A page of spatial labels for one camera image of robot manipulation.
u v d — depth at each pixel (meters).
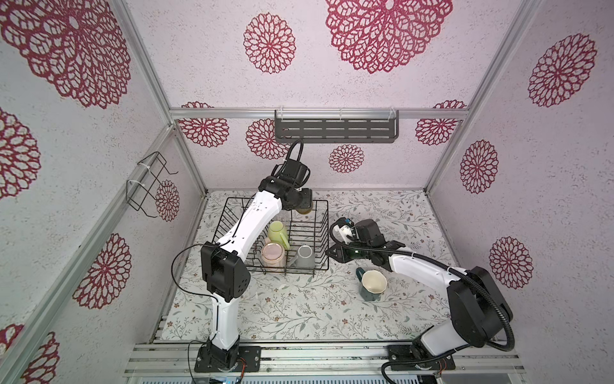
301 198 0.77
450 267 0.49
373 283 0.87
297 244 1.01
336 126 0.95
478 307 0.44
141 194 0.76
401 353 0.76
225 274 0.49
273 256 0.82
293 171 0.65
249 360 0.73
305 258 0.84
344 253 0.76
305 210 0.88
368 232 0.68
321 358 0.75
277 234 0.90
